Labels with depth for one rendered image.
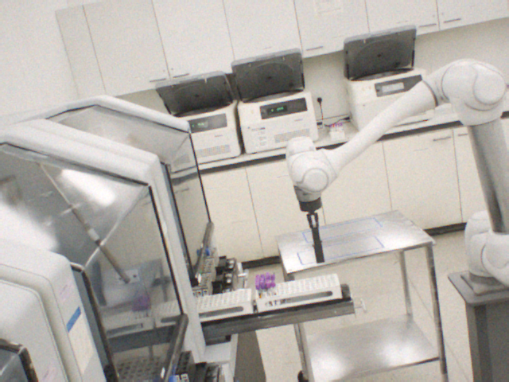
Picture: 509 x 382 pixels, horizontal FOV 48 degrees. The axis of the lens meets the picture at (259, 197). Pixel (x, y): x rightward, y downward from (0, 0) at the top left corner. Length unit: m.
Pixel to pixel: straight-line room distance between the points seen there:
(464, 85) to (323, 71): 3.11
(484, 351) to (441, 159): 2.33
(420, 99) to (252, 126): 2.42
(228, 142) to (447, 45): 1.96
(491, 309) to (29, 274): 1.69
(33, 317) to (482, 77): 1.34
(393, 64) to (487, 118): 2.98
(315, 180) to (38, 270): 0.94
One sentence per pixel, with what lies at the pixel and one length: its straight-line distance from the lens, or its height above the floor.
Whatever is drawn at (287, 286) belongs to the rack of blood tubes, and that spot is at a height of 0.86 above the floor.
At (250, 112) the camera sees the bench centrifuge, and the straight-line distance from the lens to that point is 4.25.
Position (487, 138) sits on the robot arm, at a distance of 1.87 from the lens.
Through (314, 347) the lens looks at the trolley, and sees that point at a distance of 2.83.
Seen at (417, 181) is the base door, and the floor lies 0.47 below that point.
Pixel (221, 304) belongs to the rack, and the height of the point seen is 0.86.
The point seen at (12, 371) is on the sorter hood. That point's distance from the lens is 0.83.
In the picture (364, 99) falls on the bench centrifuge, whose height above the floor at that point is 1.14.
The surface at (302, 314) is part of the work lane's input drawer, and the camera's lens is 2.04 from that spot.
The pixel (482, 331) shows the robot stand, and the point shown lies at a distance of 2.31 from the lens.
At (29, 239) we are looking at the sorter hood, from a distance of 1.15.
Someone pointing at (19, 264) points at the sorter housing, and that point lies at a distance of 1.01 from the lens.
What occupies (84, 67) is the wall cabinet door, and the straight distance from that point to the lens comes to 4.67.
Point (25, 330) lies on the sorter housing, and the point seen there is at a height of 1.41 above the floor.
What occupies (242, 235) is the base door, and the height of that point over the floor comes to 0.29.
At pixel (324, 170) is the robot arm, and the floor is 1.32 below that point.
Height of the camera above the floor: 1.74
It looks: 16 degrees down
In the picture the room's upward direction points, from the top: 12 degrees counter-clockwise
